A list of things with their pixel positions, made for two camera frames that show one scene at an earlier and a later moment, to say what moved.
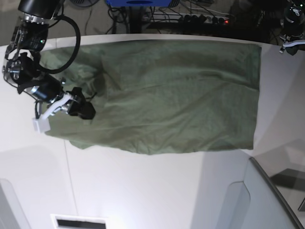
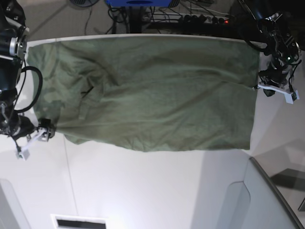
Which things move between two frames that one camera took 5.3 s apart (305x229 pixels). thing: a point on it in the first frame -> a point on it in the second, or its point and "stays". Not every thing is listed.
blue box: (139, 3) stays
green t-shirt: (154, 96) stays
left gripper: (51, 99) -> (18, 126)
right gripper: (291, 46) -> (275, 77)
